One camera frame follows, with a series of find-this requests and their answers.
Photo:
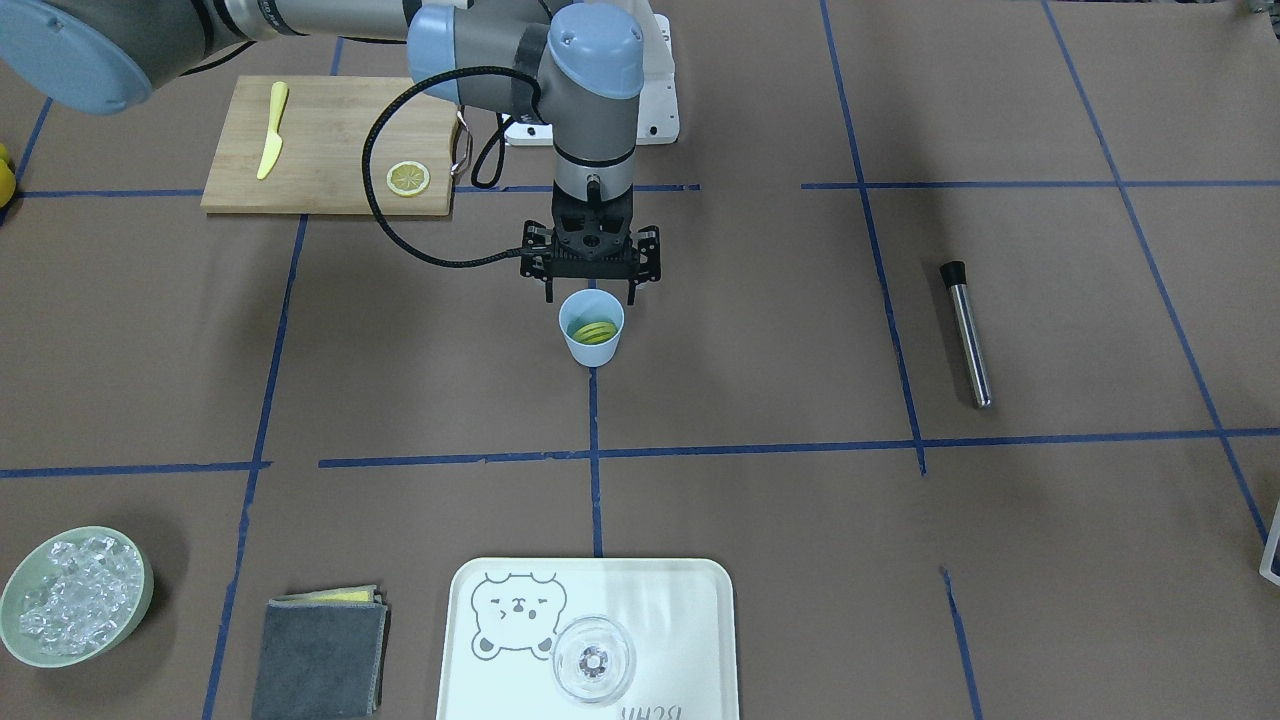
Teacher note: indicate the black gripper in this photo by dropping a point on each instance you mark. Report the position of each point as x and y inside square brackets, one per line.
[648, 251]

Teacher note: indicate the lemon half piece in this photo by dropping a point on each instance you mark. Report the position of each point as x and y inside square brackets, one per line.
[595, 333]

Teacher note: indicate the steel muddler black tip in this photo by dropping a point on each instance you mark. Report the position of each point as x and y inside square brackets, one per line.
[953, 275]

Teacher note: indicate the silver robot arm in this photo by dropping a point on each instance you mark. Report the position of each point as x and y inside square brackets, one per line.
[103, 57]

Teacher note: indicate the blue plastic cup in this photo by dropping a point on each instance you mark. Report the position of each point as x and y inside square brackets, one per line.
[587, 306]

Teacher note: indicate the thin lemon slice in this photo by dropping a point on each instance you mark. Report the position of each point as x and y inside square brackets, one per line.
[408, 179]

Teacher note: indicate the bamboo cutting board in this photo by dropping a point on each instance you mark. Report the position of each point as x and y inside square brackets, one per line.
[325, 124]

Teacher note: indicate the cream bear serving tray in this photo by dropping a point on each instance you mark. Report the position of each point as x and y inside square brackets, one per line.
[505, 614]

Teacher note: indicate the yellow plastic knife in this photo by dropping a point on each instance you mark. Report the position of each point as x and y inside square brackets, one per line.
[273, 141]

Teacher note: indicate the clear wine glass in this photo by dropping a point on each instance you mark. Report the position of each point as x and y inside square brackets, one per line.
[594, 660]

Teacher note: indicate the grey folded cloth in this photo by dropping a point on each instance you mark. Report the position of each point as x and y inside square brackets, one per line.
[321, 655]

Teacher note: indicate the green bowl of ice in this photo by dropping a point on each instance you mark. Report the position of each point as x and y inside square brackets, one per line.
[75, 597]

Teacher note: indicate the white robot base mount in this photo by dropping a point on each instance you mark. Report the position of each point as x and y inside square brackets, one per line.
[655, 100]

